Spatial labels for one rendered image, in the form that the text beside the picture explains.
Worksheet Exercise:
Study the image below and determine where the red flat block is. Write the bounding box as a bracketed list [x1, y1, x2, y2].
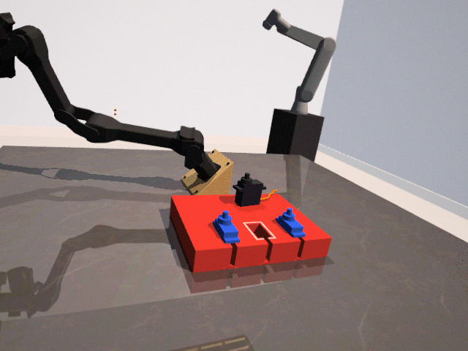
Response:
[170, 194, 332, 273]

